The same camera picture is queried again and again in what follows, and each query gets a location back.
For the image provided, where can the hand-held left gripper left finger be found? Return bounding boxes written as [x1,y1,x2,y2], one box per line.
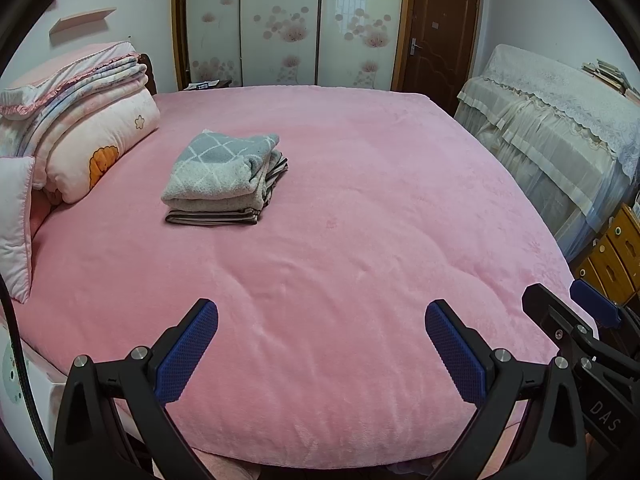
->
[52,298,219,480]

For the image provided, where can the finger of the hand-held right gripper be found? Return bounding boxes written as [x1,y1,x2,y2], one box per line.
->
[570,279,640,328]
[521,283,599,361]

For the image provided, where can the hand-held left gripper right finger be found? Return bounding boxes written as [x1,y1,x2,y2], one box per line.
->
[425,300,591,480]

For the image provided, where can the grey beige diamond knit sweater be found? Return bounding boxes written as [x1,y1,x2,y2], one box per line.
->
[161,129,281,211]

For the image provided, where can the wooden drawer chest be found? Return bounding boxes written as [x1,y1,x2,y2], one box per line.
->
[570,203,640,308]

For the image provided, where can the striped folded garment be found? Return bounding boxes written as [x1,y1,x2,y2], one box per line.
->
[165,152,289,227]

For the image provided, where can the pink fleece bed blanket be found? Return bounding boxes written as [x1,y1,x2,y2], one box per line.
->
[20,85,598,471]

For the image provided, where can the white lace covered furniture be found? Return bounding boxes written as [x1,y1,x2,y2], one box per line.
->
[454,43,640,266]

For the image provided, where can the pale pink pillow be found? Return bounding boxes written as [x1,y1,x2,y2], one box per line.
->
[0,156,37,304]

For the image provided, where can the stack of books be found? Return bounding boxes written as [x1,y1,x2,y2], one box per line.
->
[581,59,640,103]

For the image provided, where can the dark wooden headboard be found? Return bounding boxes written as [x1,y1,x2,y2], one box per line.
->
[137,52,158,96]

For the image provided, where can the brown wooden door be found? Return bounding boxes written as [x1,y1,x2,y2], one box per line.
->
[392,0,483,116]

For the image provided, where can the folded pastel ruffled blanket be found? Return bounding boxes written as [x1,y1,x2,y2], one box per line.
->
[0,42,151,161]

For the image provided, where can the floral sliding door wardrobe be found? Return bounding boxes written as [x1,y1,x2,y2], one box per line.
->
[171,0,411,92]

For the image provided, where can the white bed frame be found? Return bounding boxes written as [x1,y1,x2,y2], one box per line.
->
[0,320,68,480]

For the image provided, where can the pink wall shelf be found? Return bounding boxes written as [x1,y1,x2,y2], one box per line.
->
[48,7,117,36]

